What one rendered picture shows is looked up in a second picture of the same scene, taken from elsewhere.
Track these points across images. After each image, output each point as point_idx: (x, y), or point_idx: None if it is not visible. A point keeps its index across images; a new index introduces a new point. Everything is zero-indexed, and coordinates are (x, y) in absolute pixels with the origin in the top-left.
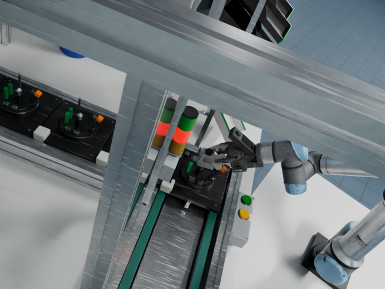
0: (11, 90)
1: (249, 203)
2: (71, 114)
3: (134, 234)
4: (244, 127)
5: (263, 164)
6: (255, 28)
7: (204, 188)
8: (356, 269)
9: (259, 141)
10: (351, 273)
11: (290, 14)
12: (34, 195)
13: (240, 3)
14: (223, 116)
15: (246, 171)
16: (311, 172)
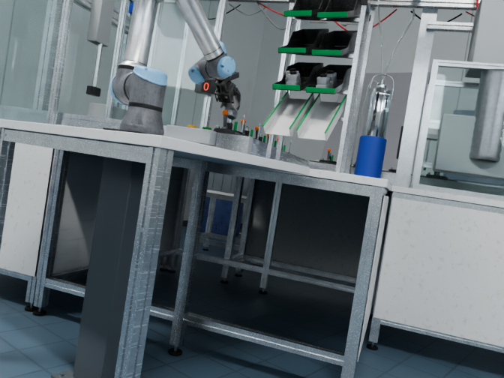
0: (274, 145)
1: (202, 127)
2: (263, 139)
3: None
4: (290, 126)
5: (216, 82)
6: (317, 34)
7: (214, 129)
8: (117, 71)
9: (313, 169)
10: (115, 77)
11: (333, 12)
12: None
13: (326, 29)
14: (276, 106)
15: (214, 93)
16: (205, 61)
